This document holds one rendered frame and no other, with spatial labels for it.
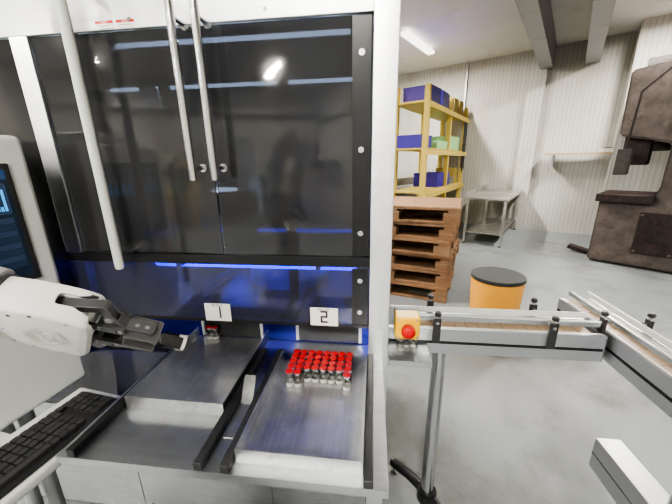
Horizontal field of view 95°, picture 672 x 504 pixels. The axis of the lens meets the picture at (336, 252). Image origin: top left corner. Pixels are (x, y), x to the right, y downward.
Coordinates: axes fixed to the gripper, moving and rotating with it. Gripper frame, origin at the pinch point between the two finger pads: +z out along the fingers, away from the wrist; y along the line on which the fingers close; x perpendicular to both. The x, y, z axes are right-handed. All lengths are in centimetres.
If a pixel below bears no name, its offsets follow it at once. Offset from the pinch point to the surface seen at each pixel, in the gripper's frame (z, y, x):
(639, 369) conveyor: 120, 21, 10
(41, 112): -46, -27, 68
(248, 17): -5, 23, 70
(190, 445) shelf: 16.7, -35.4, -6.6
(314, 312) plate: 41, -24, 28
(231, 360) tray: 25, -48, 19
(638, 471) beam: 141, 1, -11
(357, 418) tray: 50, -18, -2
